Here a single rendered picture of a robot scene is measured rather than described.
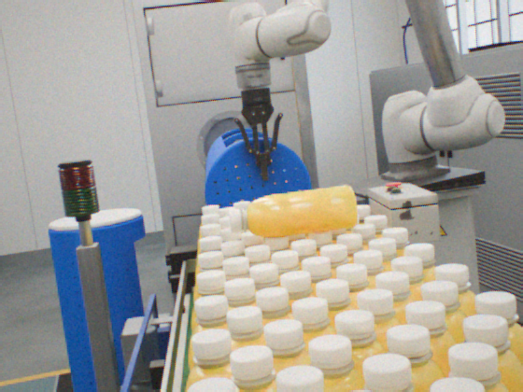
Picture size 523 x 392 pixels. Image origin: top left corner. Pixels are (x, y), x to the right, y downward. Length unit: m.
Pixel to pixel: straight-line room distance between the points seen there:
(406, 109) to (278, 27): 0.71
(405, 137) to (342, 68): 5.11
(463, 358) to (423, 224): 0.87
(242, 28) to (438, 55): 0.64
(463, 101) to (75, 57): 5.23
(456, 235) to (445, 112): 0.41
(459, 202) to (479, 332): 1.59
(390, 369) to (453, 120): 1.57
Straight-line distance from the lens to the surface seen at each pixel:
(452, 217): 2.23
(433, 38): 2.07
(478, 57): 3.65
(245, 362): 0.62
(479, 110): 2.09
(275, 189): 1.80
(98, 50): 6.89
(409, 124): 2.20
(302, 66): 3.16
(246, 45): 1.71
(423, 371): 0.65
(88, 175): 1.29
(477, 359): 0.59
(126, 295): 2.07
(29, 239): 7.00
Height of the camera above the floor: 1.33
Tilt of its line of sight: 8 degrees down
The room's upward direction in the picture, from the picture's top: 7 degrees counter-clockwise
